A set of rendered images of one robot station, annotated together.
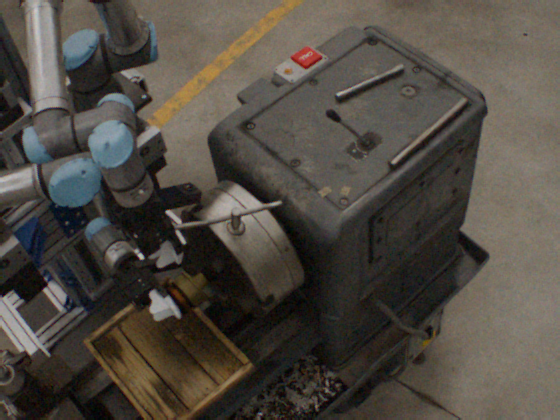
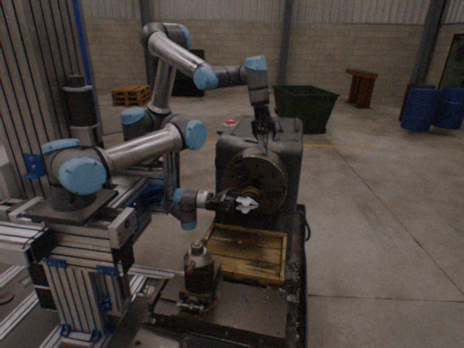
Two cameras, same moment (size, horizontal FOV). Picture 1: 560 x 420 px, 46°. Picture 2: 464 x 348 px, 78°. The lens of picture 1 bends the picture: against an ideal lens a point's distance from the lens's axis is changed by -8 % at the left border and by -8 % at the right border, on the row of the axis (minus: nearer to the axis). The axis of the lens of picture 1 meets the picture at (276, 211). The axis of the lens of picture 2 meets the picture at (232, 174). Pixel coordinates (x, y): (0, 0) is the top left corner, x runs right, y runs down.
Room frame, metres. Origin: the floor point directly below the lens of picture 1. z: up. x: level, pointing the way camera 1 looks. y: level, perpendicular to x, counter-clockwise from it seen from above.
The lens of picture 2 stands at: (0.11, 1.08, 1.70)
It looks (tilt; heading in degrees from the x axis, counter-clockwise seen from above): 25 degrees down; 315
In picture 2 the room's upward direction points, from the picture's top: 1 degrees clockwise
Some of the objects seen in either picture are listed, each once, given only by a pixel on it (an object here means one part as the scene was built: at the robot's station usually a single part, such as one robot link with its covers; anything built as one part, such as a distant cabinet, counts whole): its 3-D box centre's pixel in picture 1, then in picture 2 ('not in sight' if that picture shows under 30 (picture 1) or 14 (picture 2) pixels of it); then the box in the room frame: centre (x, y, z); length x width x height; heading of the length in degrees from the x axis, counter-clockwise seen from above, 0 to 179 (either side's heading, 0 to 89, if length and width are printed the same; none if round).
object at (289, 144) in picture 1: (352, 159); (261, 157); (1.16, -0.22, 1.06); 0.59 x 0.48 x 0.39; 123
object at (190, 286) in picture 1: (188, 290); (250, 197); (0.84, 0.23, 1.08); 0.09 x 0.09 x 0.09; 35
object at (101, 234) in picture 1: (106, 240); (187, 198); (1.03, 0.44, 1.08); 0.11 x 0.08 x 0.09; 32
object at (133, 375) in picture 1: (166, 356); (242, 250); (0.77, 0.34, 0.89); 0.36 x 0.30 x 0.04; 33
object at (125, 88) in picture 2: not in sight; (132, 94); (8.55, -3.01, 0.22); 1.25 x 0.86 x 0.44; 137
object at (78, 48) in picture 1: (85, 58); (134, 122); (1.45, 0.43, 1.33); 0.13 x 0.12 x 0.14; 94
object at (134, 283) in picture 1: (136, 281); (221, 203); (0.89, 0.36, 1.08); 0.12 x 0.09 x 0.08; 32
